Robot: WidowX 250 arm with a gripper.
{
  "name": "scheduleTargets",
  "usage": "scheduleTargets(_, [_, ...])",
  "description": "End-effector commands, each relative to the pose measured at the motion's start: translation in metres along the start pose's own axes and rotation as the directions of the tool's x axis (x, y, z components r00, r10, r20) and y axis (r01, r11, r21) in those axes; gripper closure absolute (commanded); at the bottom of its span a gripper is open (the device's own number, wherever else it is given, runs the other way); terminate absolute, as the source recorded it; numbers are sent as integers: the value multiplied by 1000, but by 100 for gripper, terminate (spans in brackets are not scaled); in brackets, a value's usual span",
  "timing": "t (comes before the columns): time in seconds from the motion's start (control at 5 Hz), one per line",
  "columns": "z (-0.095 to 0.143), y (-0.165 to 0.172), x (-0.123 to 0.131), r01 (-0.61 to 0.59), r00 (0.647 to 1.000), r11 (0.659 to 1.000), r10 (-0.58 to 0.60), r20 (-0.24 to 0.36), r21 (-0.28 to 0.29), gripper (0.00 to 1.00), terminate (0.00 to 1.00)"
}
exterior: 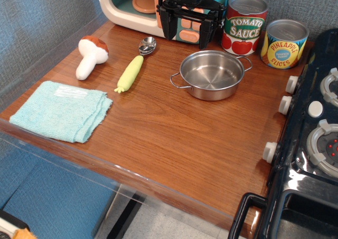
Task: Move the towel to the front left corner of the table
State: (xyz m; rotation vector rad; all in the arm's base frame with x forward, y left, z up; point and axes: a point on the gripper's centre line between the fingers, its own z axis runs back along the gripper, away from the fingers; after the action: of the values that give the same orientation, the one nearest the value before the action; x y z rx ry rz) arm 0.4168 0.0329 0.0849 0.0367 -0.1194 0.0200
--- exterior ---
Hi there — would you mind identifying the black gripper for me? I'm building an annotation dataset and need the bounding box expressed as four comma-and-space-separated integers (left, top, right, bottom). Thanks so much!
157, 0, 226, 50

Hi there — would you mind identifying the light blue towel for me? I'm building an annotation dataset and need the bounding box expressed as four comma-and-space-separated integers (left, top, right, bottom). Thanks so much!
10, 81, 113, 144

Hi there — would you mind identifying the tomato sauce can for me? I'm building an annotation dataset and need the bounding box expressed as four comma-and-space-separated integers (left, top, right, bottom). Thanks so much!
221, 0, 268, 56

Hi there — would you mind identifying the toy microwave oven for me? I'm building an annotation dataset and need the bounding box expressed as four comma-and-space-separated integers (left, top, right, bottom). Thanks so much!
99, 0, 228, 44

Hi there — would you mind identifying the small steel pot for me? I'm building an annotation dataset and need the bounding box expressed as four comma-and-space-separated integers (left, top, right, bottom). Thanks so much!
170, 50, 253, 101

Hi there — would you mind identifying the pineapple slices can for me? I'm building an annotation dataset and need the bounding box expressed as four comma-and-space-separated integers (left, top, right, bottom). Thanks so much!
260, 19, 309, 70

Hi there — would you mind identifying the white plush mushroom toy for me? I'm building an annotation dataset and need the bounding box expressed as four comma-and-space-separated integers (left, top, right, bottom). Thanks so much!
76, 35, 109, 81

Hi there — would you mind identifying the black toy stove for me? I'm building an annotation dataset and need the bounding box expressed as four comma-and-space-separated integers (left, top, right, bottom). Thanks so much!
228, 28, 337, 238

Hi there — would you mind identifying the orange object bottom left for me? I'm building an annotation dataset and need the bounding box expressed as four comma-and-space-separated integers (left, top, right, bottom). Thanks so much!
0, 209, 36, 239

